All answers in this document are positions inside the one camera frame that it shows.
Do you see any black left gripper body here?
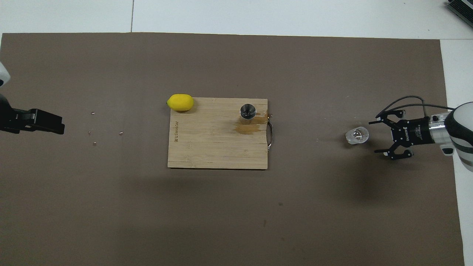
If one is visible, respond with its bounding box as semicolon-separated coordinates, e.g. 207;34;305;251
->
0;94;16;134

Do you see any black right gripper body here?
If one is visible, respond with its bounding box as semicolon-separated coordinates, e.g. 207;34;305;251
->
392;117;432;146

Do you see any small clear glass cup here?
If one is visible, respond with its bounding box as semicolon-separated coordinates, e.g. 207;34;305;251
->
345;126;370;146

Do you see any steel jigger cup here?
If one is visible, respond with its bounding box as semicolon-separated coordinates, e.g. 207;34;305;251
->
239;103;256;125

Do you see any grey ribbed device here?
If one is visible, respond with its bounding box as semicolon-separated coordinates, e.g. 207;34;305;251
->
445;0;473;22

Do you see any yellow lemon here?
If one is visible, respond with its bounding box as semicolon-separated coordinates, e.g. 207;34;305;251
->
167;94;194;112

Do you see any wooden cutting board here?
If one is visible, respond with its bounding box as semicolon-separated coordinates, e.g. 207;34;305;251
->
167;97;275;170

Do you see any large brown table mat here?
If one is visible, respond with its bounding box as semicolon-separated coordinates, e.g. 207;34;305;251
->
0;33;465;266

